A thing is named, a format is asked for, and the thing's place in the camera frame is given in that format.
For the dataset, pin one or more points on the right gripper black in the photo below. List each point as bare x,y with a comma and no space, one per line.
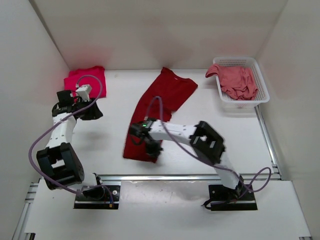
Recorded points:
153,147

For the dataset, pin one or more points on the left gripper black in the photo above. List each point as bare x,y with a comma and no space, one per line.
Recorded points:
94,113

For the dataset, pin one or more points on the magenta t shirt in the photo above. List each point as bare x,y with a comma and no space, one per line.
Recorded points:
97,71

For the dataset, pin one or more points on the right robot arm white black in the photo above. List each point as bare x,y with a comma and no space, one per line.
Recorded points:
207,144

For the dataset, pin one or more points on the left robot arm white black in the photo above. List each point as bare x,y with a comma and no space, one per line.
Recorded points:
58,160

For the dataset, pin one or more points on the white plastic laundry basket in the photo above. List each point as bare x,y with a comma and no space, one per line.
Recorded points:
231,105

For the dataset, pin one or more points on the salmon pink t shirt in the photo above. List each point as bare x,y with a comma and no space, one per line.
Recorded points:
236,81

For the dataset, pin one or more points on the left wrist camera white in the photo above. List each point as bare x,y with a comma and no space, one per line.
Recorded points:
84,92

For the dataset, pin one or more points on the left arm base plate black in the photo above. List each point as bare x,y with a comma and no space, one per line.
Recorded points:
102,198

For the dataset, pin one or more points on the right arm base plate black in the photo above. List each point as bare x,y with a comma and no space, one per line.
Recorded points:
222,198

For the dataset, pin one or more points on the aluminium frame rail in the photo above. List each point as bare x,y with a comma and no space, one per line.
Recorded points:
161,201

